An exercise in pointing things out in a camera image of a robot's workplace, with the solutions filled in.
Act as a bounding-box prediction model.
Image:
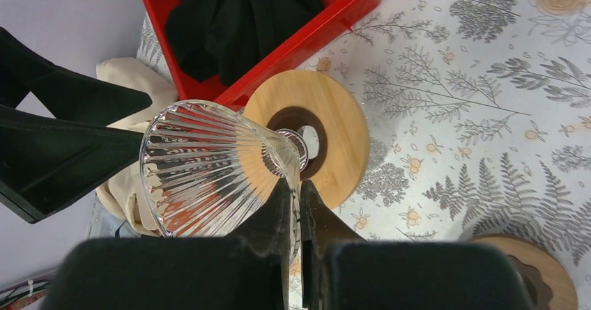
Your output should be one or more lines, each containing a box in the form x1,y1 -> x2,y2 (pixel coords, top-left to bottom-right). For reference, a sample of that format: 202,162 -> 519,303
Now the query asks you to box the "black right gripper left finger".
42,179 -> 291,309

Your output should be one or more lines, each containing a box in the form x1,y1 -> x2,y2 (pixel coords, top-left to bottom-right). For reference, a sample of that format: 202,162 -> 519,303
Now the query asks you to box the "black cloth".
164,0 -> 324,86

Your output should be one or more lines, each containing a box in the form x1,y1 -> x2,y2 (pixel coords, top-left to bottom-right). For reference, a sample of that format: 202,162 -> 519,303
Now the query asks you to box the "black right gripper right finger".
300,180 -> 534,309

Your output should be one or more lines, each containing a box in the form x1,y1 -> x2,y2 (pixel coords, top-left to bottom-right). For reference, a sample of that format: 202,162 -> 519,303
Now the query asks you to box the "clear ribbed glass dripper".
139,100 -> 307,257

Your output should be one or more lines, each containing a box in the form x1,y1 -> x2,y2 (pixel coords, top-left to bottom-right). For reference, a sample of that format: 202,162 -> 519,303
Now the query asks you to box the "red plastic tray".
143,0 -> 381,110

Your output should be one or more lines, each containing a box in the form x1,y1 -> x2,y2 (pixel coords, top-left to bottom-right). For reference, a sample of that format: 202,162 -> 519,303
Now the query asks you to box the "beige cloth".
96,57 -> 178,237

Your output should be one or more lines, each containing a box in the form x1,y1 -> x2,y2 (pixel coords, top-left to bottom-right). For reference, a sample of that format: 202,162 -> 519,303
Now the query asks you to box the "light wooden dripper ring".
240,70 -> 371,210

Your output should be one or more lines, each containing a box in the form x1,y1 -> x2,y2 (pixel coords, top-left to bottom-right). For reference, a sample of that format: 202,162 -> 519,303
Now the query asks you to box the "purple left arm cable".
0,273 -> 59,309

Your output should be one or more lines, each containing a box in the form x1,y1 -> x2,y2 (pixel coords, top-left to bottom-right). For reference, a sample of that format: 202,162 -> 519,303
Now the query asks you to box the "dark wooden dripper ring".
468,235 -> 579,310

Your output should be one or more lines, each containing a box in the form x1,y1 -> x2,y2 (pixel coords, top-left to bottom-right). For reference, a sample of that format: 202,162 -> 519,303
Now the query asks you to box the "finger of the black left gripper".
1,28 -> 135,126
1,106 -> 142,224

